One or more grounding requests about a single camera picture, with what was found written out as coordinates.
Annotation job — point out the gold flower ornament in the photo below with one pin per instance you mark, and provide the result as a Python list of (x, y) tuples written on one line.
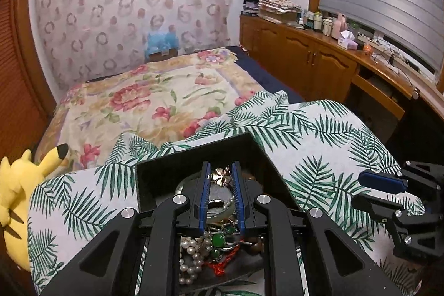
[(220, 176)]

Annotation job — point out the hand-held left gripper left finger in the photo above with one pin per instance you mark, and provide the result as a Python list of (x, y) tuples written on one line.
[(204, 199)]

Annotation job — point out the black storage box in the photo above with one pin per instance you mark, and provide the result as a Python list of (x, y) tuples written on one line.
[(156, 178)]

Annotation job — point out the brown cardboard box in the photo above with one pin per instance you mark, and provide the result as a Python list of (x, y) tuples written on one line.
[(163, 55)]

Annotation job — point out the leaf print blanket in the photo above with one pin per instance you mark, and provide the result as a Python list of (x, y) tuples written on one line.
[(329, 143)]

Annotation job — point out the floral bed sheet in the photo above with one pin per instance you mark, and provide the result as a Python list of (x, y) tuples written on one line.
[(138, 98)]

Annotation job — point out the pale green jade bangle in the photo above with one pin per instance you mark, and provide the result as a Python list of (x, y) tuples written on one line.
[(225, 211)]

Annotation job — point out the dark blue bed sheet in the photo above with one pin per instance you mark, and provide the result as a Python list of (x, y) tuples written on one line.
[(270, 77)]

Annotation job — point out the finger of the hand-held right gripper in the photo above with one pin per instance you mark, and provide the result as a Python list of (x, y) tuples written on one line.
[(374, 207), (381, 182)]

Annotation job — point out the yellow plush toy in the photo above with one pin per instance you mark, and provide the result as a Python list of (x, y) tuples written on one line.
[(17, 188)]

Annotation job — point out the group of cosmetic bottles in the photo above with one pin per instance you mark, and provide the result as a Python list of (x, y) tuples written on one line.
[(327, 25)]

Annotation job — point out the pink tissue box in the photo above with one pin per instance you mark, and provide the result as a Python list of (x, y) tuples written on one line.
[(347, 39)]

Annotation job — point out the stack of folded clothes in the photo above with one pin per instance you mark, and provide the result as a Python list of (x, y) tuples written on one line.
[(277, 4)]

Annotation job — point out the light blue plush toy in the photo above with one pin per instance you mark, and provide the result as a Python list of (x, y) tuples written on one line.
[(159, 41)]

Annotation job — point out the green gem pendant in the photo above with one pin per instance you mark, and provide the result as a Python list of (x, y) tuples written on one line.
[(218, 240)]

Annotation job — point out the wooden cabinet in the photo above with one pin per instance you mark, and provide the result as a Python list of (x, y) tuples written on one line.
[(295, 49)]

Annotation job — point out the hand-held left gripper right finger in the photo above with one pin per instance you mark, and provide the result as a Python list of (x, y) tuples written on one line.
[(240, 202)]

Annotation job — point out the circle patterned pink cloth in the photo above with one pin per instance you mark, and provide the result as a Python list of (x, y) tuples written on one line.
[(104, 4)]

